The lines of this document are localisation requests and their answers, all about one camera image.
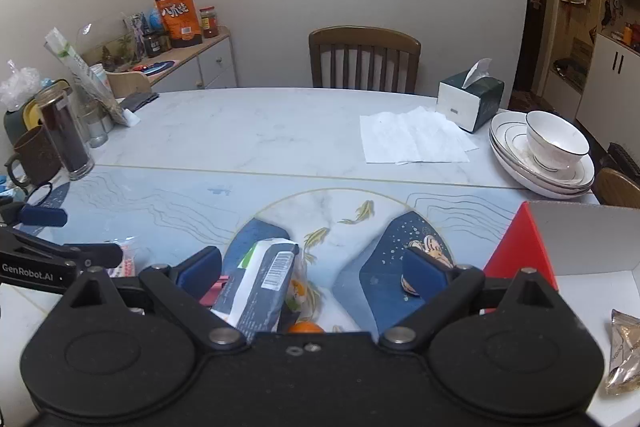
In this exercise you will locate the brown mug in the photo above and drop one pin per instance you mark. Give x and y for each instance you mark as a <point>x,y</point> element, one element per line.
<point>32,157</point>

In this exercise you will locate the white gold-rimmed bowl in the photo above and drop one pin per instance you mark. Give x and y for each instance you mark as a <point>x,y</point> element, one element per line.
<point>555,142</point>

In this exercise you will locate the dark small jar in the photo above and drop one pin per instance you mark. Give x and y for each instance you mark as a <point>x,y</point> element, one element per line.
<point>152,44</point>

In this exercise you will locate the blue printed table mat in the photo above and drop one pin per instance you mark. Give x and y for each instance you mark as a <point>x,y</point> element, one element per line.
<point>165,212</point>

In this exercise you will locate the wooden slat-back chair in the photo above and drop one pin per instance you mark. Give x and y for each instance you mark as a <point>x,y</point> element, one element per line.
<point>365,57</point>

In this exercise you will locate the gold wrapped snack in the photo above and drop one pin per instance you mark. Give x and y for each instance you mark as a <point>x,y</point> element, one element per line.
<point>622,352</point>

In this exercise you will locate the orange tangerine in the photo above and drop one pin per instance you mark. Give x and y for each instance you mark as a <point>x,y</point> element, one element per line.
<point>306,328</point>

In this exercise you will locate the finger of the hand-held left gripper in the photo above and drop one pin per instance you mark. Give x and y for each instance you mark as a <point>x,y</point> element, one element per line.
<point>45,215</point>
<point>100,254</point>

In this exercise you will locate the white plastic bottle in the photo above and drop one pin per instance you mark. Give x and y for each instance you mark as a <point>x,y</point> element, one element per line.
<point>99,77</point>

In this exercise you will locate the clear plastic dome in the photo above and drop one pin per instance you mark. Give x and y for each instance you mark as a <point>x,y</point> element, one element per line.
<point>107,39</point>

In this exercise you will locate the white and navy snack packet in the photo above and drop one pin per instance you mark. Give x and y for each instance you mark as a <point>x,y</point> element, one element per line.
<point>260,277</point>

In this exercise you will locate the white tall cabinet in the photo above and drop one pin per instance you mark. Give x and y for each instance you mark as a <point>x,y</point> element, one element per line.
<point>615,72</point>

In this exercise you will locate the tall clear plastic packet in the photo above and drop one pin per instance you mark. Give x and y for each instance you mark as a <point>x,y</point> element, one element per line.
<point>85,72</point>

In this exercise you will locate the silver printed foil packet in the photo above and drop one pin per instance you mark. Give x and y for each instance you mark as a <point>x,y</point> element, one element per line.
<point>125,259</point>

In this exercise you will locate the black plastic crate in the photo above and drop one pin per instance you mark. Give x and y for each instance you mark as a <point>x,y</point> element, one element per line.
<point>625,159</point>

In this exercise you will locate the clear plastic toy packet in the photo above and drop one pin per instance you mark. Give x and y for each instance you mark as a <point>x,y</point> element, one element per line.
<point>298,293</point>

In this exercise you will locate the clear crumpled plastic bag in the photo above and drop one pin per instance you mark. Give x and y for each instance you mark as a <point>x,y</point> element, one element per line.
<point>17,84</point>

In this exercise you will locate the blue round mat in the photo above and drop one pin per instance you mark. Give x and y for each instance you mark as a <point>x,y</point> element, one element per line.
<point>152,67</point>

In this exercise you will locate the orange snack bag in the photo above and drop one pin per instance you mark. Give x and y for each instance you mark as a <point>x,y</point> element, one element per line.
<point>179,17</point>

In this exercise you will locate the white gold-rimmed plate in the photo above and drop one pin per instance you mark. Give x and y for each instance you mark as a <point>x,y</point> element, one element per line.
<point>507,137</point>
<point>515,174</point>

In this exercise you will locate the pink packet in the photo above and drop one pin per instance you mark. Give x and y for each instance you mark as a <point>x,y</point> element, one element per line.
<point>220,289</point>

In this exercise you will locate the white paper napkins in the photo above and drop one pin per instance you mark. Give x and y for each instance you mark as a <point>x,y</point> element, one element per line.
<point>410,134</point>

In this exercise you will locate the red and white cardboard box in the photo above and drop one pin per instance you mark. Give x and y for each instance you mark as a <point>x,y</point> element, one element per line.
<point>575,237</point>

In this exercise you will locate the white side cabinet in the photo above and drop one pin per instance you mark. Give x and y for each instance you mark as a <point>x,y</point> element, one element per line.
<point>210,62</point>

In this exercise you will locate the wooden round-back chair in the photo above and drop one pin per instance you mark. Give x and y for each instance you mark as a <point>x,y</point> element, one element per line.
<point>617,189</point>

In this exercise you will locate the green tissue box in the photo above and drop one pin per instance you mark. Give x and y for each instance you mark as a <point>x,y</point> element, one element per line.
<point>472,104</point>

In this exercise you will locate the clear drinking glass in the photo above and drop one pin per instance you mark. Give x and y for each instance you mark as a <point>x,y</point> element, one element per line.
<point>95,127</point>

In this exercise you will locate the red sauce jar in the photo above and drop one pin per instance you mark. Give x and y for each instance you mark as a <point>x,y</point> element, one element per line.
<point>209,23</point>

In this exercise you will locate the glass jar with dark contents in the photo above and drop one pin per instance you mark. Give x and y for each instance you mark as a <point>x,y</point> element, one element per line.
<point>65,137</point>

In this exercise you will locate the dark grey folded cloth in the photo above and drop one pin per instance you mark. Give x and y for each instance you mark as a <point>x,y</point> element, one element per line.
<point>140,101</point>

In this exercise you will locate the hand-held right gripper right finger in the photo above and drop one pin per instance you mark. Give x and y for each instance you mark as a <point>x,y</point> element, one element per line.
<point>422,274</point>

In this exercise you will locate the cartoon rabbit face plush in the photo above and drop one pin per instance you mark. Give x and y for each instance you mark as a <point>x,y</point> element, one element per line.
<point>434,249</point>

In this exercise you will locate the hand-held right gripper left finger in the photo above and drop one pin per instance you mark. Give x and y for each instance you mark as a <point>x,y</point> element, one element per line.
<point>202,269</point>

